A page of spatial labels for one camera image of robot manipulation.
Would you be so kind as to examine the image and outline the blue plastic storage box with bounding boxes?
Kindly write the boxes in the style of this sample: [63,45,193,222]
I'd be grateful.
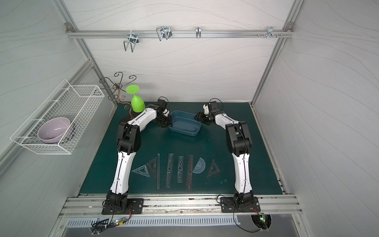
[169,111,202,137]

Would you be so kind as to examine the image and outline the thin clear straight ruler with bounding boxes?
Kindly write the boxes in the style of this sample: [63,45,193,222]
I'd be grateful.
[157,153,160,190]

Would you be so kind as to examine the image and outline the long clear stencil ruler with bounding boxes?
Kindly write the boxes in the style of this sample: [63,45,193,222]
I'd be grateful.
[165,154,174,189]

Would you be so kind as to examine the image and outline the short clear stencil ruler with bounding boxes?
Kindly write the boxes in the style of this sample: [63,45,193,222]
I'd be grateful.
[177,156,184,183]

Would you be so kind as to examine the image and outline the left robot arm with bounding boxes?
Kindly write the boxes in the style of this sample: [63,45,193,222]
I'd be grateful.
[104,100,172,214]

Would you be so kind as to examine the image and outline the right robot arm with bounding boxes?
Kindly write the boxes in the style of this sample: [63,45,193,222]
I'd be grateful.
[195,100,254,210]

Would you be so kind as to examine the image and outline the green plastic goblet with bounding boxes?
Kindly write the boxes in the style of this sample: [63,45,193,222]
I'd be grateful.
[126,85,146,113]

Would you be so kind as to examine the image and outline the brown stencil ruler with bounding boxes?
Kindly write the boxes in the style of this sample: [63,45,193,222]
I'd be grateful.
[186,155,193,191]

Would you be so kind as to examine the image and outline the clear protractor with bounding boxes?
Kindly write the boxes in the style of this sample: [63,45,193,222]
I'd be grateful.
[192,158,206,174]

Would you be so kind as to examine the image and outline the brown tall triangle ruler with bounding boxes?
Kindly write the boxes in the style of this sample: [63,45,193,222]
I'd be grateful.
[146,158,158,179]

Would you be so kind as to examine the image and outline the clear small triangle ruler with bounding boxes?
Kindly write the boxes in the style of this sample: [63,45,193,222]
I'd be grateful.
[132,165,150,178]

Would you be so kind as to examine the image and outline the brown small triangle ruler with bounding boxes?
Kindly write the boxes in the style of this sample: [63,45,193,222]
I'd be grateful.
[207,160,220,178]

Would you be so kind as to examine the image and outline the metal double hook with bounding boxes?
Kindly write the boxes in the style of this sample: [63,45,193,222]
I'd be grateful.
[123,32,139,52]

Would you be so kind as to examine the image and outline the small metal hook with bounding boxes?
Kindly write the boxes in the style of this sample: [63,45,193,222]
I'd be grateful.
[195,27,201,39]

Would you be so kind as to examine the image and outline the metal hook right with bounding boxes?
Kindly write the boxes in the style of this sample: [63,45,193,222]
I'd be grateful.
[257,27,283,39]

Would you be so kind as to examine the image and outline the purple bowl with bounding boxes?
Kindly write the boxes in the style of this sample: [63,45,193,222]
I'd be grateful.
[37,117,71,144]

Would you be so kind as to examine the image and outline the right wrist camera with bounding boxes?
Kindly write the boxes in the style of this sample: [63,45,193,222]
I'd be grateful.
[203,101,220,115]

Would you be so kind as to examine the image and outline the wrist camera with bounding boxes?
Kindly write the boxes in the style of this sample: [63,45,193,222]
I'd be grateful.
[157,99,169,117]
[203,101,220,115]

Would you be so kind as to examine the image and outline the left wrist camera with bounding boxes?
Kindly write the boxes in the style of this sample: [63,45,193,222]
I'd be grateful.
[157,99,169,117]

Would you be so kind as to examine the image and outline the metal wire cup stand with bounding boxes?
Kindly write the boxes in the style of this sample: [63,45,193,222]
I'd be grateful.
[99,72,137,119]

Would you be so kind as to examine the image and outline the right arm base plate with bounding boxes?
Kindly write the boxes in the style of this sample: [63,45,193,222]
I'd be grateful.
[219,197,261,213]

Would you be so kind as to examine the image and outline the metal wire hook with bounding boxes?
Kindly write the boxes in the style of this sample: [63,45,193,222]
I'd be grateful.
[156,26,172,41]

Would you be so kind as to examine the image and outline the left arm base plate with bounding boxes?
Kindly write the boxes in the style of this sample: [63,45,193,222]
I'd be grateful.
[101,198,144,215]

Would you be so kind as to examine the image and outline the black cable right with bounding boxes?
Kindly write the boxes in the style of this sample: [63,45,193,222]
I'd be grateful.
[216,194,267,236]

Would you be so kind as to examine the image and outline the white wire basket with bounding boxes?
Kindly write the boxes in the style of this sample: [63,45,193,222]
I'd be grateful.
[10,80,104,155]

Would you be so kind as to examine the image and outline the cables with circuit board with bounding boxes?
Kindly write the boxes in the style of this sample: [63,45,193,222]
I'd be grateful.
[89,204,133,235]

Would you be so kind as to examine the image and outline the aluminium top rail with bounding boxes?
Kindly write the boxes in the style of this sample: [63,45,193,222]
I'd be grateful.
[67,29,295,39]

